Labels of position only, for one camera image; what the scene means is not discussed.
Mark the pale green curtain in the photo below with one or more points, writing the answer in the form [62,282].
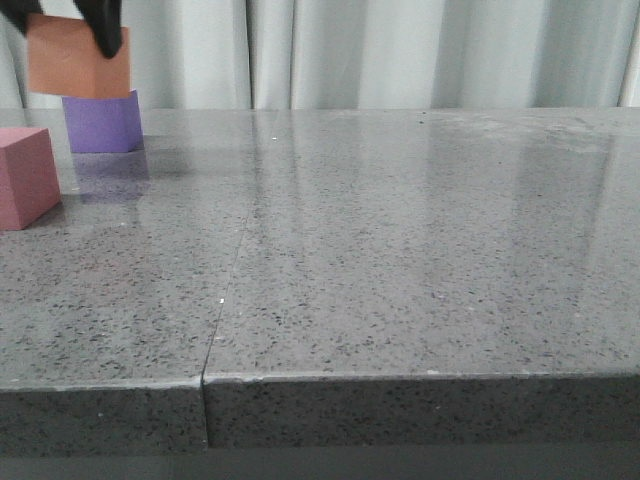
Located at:
[384,54]

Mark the purple foam cube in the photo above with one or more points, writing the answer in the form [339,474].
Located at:
[103,125]

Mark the orange foam cube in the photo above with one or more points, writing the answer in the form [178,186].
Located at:
[63,59]

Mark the pink foam cube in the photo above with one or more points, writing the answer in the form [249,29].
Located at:
[29,182]

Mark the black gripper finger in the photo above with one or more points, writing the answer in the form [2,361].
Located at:
[17,12]
[104,19]

